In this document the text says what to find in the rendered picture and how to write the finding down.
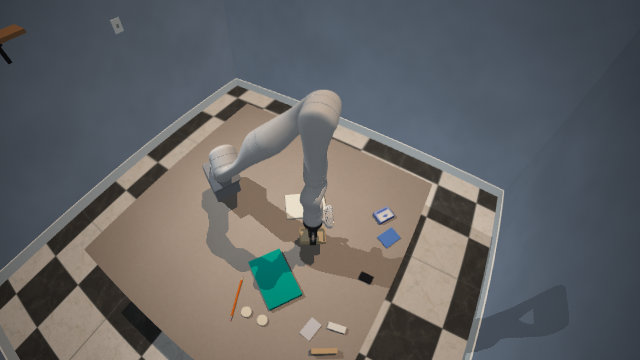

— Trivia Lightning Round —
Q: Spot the light brown wooden plank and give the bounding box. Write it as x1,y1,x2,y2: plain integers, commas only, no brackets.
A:
311,348,338,354

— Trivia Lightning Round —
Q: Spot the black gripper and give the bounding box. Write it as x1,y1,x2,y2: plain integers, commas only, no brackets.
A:
303,221,322,245

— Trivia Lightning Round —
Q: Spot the grey flat rectangular card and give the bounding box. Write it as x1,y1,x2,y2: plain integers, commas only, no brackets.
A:
299,318,322,341

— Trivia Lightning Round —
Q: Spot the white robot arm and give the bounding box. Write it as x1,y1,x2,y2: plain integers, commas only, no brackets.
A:
209,90,342,228

